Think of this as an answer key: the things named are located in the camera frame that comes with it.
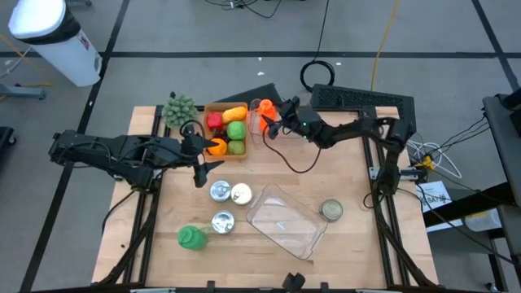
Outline green plastic squeeze bottle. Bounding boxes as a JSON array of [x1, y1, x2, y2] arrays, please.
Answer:
[[177, 225, 208, 252]]

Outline black equipment base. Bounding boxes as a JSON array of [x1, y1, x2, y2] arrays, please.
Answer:
[[0, 126, 17, 164]]

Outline white box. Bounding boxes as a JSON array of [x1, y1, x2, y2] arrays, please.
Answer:
[[463, 208, 502, 233]]

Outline white cable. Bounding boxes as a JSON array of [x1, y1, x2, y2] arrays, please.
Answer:
[[406, 140, 464, 180]]

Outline blue red label can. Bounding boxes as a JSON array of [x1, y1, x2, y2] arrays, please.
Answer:
[[319, 198, 344, 223]]

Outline white printed paper sheet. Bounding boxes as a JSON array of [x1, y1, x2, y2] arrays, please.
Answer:
[[415, 180, 453, 213]]

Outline Van Camp's tuna can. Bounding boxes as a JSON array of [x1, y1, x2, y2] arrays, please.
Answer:
[[210, 209, 236, 235]]

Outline black perforated metal panel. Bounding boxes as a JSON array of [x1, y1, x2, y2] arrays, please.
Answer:
[[309, 83, 417, 138]]

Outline toy orange fruit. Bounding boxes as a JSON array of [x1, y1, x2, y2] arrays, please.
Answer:
[[207, 138, 228, 157]]

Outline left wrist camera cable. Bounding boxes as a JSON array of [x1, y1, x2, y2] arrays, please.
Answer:
[[178, 119, 207, 139]]

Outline green artificial succulent plant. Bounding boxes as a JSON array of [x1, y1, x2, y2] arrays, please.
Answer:
[[161, 94, 199, 131]]

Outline black arm power cables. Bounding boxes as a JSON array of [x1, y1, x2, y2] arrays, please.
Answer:
[[414, 116, 489, 164]]

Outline black lumpy object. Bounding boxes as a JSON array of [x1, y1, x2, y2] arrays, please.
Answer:
[[282, 272, 306, 293]]

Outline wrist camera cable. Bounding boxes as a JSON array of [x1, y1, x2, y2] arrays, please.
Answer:
[[262, 129, 322, 174], [178, 119, 207, 139]]

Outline black aluminium rig frame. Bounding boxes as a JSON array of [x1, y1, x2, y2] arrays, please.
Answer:
[[91, 104, 439, 288]]

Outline orange wooden tray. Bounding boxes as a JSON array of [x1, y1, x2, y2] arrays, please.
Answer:
[[202, 102, 249, 161]]

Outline yellow toy mango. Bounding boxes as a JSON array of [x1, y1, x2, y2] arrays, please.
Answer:
[[221, 106, 248, 125]]

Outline black cable bundle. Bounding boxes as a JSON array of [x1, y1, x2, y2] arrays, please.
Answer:
[[203, 0, 286, 20]]

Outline yellow cable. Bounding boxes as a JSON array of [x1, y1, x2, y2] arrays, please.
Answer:
[[369, 0, 402, 92]]

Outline black cart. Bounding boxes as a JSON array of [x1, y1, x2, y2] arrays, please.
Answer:
[[422, 87, 521, 293]]

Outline black flat panel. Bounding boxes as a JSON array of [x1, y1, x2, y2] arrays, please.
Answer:
[[214, 82, 285, 108]]

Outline green toy pear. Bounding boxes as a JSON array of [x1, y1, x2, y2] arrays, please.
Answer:
[[226, 139, 247, 156]]

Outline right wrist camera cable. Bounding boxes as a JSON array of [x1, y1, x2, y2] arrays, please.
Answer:
[[262, 129, 322, 174]]

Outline green toy apple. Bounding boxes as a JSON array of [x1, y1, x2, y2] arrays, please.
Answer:
[[226, 120, 247, 142]]

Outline orange plastic squeeze bottle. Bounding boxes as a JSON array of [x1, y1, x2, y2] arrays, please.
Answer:
[[258, 98, 278, 132]]

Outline clear plastic bin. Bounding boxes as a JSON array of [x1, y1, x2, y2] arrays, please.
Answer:
[[247, 98, 314, 146], [245, 182, 329, 261]]

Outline silver-lid tin can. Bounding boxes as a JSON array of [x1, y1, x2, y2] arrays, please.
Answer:
[[209, 180, 232, 203]]

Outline grey stand foot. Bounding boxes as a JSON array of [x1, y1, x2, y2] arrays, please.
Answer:
[[0, 83, 46, 101]]

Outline white trash can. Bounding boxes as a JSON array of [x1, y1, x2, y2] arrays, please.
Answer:
[[7, 0, 103, 88]]

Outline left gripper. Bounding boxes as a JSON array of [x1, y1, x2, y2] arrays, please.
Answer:
[[156, 123, 225, 190]]

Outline coiled black floor cable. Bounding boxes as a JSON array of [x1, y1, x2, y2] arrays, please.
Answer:
[[300, 0, 337, 93]]

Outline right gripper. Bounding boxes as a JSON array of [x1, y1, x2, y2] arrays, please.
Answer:
[[260, 95, 323, 140]]

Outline red toy bell pepper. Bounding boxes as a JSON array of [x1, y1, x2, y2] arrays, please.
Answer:
[[206, 112, 224, 131]]

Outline black arm base cable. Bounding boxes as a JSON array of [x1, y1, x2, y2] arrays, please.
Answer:
[[100, 189, 138, 235]]

